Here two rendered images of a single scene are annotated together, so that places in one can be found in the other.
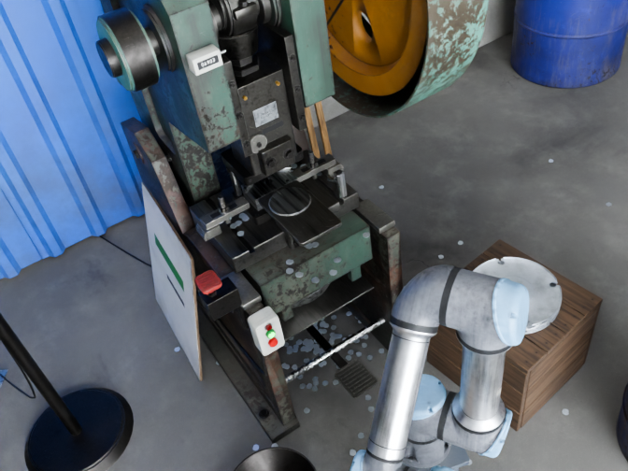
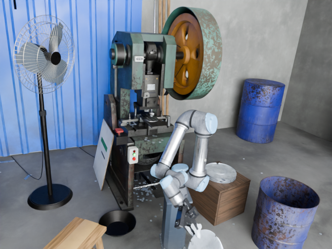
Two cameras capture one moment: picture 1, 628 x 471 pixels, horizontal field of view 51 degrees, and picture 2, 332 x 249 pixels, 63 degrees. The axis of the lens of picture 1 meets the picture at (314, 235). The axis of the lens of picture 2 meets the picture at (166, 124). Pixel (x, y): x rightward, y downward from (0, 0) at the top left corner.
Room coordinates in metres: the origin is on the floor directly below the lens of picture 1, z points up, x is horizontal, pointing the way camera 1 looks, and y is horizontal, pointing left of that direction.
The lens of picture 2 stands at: (-0.79, -0.02, 1.58)
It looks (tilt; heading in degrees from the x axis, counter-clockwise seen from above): 20 degrees down; 358
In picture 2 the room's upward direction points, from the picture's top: 4 degrees clockwise
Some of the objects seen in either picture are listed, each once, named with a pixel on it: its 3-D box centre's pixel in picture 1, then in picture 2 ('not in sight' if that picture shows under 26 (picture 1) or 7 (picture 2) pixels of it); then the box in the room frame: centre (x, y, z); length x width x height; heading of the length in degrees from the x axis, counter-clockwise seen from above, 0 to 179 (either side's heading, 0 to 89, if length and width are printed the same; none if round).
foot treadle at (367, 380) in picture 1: (318, 336); (148, 181); (1.47, 0.05, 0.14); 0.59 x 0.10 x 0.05; 26
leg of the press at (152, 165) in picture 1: (197, 269); (113, 145); (1.60, 0.41, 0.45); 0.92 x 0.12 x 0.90; 26
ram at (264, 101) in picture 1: (259, 116); (148, 89); (1.56, 0.09, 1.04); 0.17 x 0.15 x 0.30; 26
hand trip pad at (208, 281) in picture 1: (210, 289); (118, 133); (1.24, 0.30, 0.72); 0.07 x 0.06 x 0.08; 26
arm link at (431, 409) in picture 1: (422, 406); (180, 174); (0.84, -0.19, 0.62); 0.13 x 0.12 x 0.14; 57
